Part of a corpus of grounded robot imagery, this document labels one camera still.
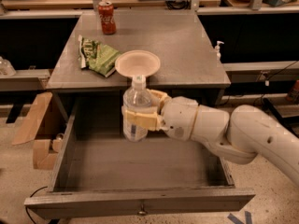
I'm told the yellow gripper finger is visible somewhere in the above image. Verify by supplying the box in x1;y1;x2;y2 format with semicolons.
149;90;171;111
121;106;163;131

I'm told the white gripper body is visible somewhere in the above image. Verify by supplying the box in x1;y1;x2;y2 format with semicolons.
161;96;199;141

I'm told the clear plastic water bottle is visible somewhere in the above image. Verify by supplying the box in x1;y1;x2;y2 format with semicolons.
121;75;151;142

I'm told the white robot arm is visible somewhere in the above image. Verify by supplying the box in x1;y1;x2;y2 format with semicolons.
121;89;299;185

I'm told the grey cabinet with top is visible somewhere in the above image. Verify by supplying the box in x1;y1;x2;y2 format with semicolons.
47;9;230;118

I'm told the white pump dispenser bottle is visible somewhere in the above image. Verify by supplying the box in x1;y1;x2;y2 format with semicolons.
214;41;224;61

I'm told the open grey top drawer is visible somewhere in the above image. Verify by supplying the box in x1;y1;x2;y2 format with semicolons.
24;92;255;219

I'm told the metal drawer knob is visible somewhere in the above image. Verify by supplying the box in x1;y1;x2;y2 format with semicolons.
137;204;148;217

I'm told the white paper bowl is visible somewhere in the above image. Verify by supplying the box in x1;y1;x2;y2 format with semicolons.
115;50;161;77

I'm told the green chip bag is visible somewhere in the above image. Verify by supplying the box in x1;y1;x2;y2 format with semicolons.
78;35;121;77

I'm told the red cola can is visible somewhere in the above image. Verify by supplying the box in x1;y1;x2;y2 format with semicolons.
98;2;117;35

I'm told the brown cardboard box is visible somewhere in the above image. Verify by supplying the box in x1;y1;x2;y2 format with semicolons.
12;92;64;170

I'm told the clear plastic container left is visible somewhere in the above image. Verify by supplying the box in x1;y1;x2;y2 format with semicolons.
0;56;16;77

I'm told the black cable under drawer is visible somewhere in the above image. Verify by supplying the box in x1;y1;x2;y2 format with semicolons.
23;186;49;224

